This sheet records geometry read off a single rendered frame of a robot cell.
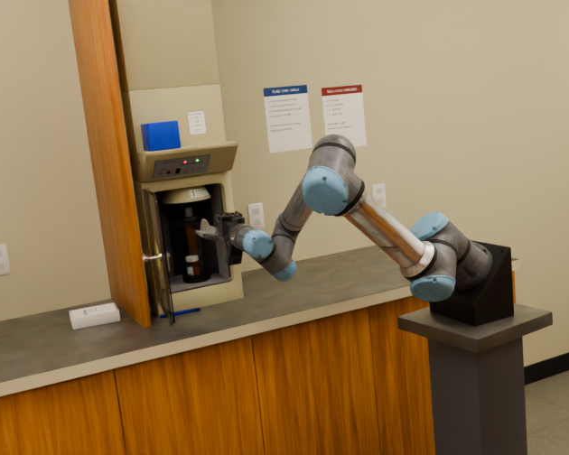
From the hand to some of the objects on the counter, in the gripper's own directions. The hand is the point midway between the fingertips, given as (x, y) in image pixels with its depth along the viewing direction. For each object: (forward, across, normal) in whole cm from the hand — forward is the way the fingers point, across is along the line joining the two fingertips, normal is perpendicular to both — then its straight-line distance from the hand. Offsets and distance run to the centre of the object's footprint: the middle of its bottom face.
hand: (217, 229), depth 226 cm
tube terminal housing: (+29, +2, +32) cm, 44 cm away
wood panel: (+32, +25, +33) cm, 52 cm away
